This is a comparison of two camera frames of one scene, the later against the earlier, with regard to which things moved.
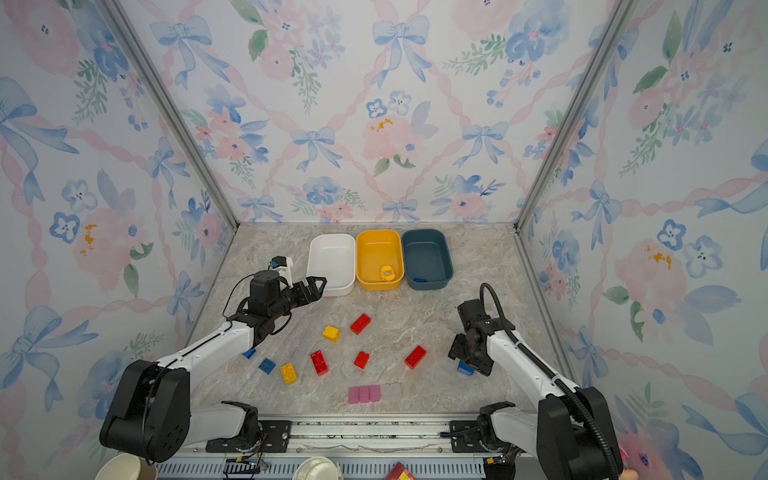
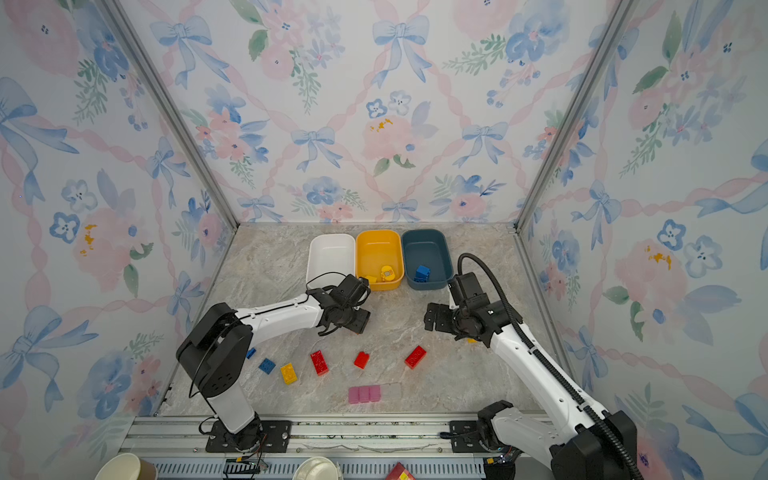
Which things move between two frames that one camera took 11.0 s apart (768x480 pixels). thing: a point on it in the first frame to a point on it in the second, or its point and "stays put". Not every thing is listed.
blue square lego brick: x=465 y=369 to x=422 y=274
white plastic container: x=333 y=256 stays put
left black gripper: x=314 y=292 to x=361 y=322
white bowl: x=317 y=468 stays put
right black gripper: x=457 y=349 to x=430 y=315
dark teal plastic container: x=426 y=255 stays put
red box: x=399 y=473 stays put
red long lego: x=320 y=363 stays put
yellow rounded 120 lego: x=387 y=273 stays put
